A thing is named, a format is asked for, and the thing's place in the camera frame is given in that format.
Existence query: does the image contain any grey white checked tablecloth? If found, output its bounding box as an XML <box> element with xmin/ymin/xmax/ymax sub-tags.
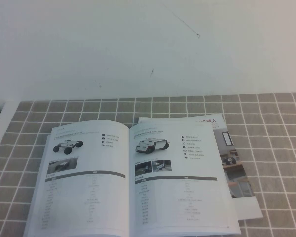
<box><xmin>0</xmin><ymin>92</ymin><xmax>296</xmax><ymax>237</ymax></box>

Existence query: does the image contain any colour printed brochure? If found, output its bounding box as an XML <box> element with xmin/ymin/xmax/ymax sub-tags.
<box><xmin>138</xmin><ymin>114</ymin><xmax>264</xmax><ymax>220</ymax></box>

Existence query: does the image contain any white product catalogue book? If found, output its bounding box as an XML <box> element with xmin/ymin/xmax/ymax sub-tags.
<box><xmin>23</xmin><ymin>120</ymin><xmax>241</xmax><ymax>237</ymax></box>

